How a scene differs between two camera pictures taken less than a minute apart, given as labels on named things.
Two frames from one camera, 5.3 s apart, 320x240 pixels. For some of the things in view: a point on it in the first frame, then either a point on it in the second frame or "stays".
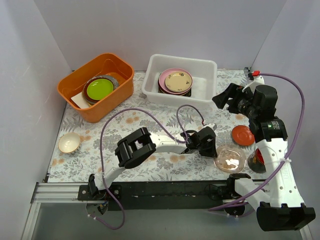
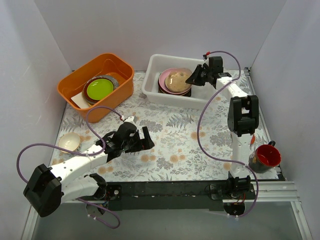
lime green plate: (99, 88) stays
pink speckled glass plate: (230, 159) -> (175, 80)
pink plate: (162, 78) stays
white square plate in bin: (79, 99) stays
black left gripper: (208, 144) -> (139, 144)
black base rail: (192, 195) stays
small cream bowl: (69, 142) stays
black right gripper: (231, 100) -> (203, 75)
